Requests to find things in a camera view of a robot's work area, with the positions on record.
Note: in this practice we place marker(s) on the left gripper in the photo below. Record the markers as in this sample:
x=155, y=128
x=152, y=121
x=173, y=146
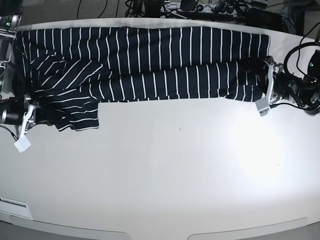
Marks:
x=277, y=83

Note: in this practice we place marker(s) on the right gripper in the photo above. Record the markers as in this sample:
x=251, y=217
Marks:
x=29, y=116

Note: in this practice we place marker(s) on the navy white striped T-shirt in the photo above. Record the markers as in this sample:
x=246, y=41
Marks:
x=73, y=70

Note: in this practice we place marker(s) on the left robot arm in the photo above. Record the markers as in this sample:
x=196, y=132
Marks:
x=304, y=91

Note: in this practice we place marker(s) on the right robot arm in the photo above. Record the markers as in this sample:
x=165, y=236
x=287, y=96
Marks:
x=17, y=109

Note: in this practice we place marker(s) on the white label plate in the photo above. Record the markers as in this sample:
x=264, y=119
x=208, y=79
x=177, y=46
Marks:
x=15, y=208

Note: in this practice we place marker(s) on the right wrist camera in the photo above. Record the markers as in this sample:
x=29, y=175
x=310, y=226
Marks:
x=22, y=144

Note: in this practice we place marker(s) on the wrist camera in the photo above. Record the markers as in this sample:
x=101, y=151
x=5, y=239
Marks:
x=22, y=144
x=263, y=106

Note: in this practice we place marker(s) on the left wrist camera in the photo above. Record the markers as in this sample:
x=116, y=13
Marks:
x=263, y=106

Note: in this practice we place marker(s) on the black cable clutter background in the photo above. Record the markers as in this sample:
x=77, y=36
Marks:
x=252, y=13

